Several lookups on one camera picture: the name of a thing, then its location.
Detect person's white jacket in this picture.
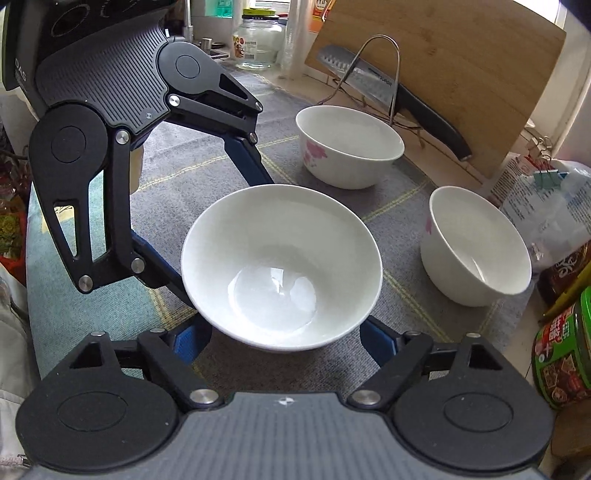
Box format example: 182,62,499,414
0,265,43,468

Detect kitchen knife black handle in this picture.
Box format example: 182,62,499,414
317,45,474,162

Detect plain white bowl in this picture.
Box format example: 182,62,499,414
180,183,383,354

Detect plastic wrap roll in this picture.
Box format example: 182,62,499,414
277,0,310,80

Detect orange oil bottle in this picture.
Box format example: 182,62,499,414
308,0,338,33

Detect clear plastic bag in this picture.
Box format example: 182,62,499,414
488,154,591,274

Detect bamboo cutting board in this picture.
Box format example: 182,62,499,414
304,0,568,179

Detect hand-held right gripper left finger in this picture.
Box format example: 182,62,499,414
69,318,227,414

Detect white bowl pink flower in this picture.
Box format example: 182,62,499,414
295,104,406,190
420,185,533,308

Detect green binder clip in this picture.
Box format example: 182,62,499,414
533,168,570,190

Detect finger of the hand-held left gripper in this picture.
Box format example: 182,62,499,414
167,68,277,187
31,129,204,319

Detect glass jar green lid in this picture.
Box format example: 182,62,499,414
232,8,288,71

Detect grey checked mat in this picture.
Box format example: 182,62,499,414
27,69,544,385

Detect colourful food packets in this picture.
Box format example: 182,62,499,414
0,150,31,280

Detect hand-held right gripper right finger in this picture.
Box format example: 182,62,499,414
346,318,505,414

